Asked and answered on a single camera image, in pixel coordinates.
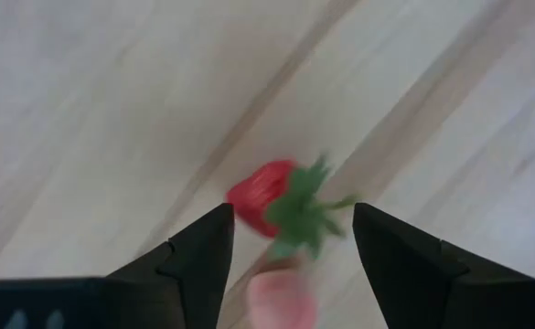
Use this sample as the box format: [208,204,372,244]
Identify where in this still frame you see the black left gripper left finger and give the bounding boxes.
[106,203,235,329]

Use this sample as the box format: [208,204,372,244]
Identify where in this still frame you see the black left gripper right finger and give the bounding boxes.
[352,202,531,329]

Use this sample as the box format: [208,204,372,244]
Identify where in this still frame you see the red toy strawberry long stem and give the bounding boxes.
[247,241,318,329]

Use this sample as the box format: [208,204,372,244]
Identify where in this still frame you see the red toy strawberry leafy top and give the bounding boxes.
[225,153,362,261]

